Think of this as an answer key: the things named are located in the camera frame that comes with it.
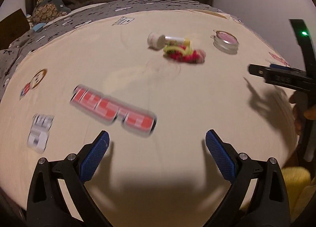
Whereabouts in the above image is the right hand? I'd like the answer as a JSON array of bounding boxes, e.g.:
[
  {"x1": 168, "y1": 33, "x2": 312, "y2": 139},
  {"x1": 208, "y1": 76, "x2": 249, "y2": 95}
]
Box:
[{"x1": 289, "y1": 91, "x2": 316, "y2": 136}]

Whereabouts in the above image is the yellow fluffy blanket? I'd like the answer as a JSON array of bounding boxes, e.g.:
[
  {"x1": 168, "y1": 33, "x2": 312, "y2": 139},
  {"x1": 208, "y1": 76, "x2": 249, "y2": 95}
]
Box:
[{"x1": 241, "y1": 163, "x2": 315, "y2": 226}]

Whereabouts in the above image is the round pink lid tin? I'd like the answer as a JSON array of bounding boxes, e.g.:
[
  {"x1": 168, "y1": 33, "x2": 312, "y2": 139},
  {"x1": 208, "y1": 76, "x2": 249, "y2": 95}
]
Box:
[{"x1": 213, "y1": 30, "x2": 239, "y2": 54}]

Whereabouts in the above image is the white yellow lip balm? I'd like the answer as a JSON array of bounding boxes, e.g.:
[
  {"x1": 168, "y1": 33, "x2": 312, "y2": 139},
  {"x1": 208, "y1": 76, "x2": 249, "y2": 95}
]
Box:
[{"x1": 165, "y1": 36, "x2": 191, "y2": 46}]

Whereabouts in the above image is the beige cartoon bed quilt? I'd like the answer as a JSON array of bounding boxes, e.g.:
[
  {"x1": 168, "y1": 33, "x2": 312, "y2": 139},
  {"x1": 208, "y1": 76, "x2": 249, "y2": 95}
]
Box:
[{"x1": 1, "y1": 10, "x2": 297, "y2": 226}]

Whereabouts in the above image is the white gauze roll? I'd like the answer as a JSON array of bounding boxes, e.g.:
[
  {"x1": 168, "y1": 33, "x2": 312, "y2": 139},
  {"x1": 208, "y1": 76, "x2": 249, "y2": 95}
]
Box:
[{"x1": 147, "y1": 33, "x2": 166, "y2": 50}]

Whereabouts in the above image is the grey patterned pillow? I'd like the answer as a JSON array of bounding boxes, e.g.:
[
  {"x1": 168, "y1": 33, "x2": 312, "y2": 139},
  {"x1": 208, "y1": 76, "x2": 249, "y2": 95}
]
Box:
[{"x1": 1, "y1": 30, "x2": 35, "y2": 99}]

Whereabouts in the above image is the small blue cloth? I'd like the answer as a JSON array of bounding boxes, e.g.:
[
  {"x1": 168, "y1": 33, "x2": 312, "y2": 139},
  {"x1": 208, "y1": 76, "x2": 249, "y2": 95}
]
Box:
[{"x1": 32, "y1": 23, "x2": 46, "y2": 32}]

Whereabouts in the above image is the dark wooden headboard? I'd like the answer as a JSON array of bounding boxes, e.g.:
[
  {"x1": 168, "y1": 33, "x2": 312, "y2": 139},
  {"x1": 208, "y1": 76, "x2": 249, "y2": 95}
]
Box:
[{"x1": 0, "y1": 9, "x2": 30, "y2": 50}]

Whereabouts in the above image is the plush toy with cap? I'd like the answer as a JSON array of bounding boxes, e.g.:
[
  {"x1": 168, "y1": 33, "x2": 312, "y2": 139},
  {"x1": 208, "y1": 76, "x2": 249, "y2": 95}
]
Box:
[{"x1": 26, "y1": 0, "x2": 71, "y2": 26}]

